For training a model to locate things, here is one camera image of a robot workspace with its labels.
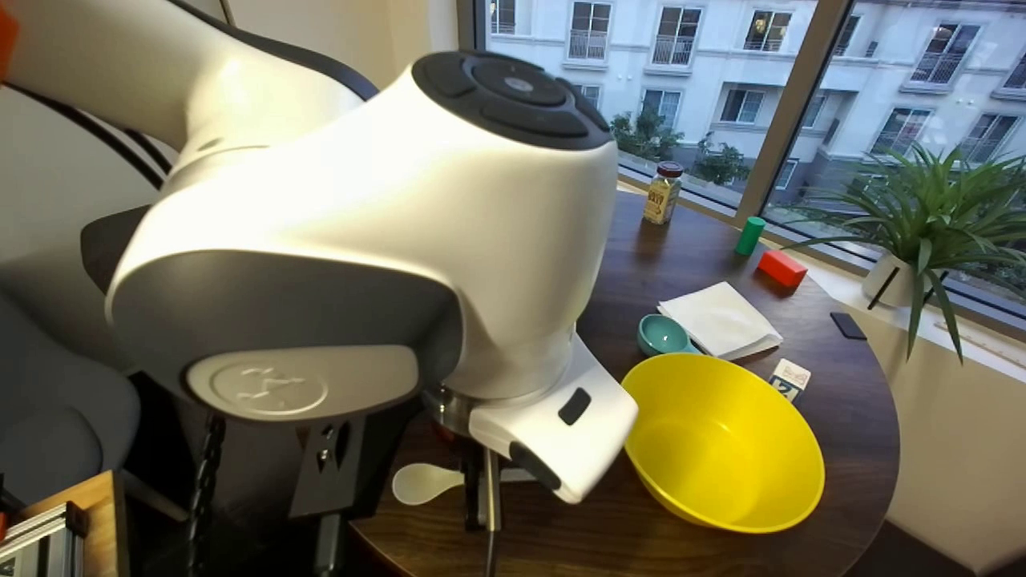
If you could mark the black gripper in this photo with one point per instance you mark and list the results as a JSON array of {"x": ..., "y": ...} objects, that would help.
[{"x": 339, "y": 480}]

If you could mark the white plastic spoon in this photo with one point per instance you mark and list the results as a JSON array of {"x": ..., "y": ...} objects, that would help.
[{"x": 425, "y": 483}]

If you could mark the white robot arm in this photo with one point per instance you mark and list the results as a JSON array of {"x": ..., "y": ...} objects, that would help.
[{"x": 327, "y": 247}]

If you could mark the teal measuring cup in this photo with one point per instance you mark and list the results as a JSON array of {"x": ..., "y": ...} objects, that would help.
[{"x": 660, "y": 336}]

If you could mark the wooden crate with rails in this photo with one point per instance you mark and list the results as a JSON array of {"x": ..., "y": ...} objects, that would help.
[{"x": 73, "y": 533}]

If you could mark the grey armchair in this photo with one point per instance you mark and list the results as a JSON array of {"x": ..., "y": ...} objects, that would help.
[{"x": 63, "y": 416}]

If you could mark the yellow plastic bowl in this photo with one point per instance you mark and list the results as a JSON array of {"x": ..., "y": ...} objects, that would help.
[{"x": 718, "y": 448}]

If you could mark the folded white napkin stack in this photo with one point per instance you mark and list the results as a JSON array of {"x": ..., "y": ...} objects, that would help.
[{"x": 722, "y": 322}]

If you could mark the glass jar with dark lid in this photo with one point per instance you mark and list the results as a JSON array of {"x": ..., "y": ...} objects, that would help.
[{"x": 660, "y": 195}]

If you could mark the round wooden table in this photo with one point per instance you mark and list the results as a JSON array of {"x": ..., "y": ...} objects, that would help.
[{"x": 619, "y": 529}]

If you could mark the small white packet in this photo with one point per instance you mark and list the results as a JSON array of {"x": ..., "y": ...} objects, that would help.
[{"x": 789, "y": 380}]

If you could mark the green block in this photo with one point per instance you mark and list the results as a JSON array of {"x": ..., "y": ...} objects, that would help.
[{"x": 749, "y": 236}]

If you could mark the potted green plant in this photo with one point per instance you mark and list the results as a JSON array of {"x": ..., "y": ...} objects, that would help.
[{"x": 933, "y": 214}]

